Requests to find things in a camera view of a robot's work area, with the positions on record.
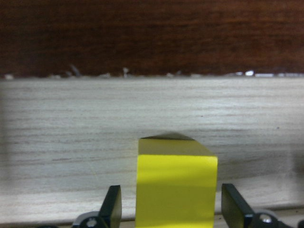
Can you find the light wood drawer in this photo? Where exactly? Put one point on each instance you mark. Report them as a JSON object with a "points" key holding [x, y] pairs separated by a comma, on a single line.
{"points": [[63, 142]]}

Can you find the yellow cube block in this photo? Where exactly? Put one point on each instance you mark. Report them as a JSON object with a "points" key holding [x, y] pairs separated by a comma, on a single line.
{"points": [[176, 184]]}

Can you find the dark wooden drawer cabinet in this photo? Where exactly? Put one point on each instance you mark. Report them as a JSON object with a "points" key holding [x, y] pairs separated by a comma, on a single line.
{"points": [[42, 37]]}

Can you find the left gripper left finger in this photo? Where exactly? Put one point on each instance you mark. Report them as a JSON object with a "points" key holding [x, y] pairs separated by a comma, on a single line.
{"points": [[109, 215]]}

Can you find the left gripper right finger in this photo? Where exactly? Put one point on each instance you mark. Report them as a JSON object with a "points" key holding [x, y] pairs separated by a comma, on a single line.
{"points": [[237, 212]]}

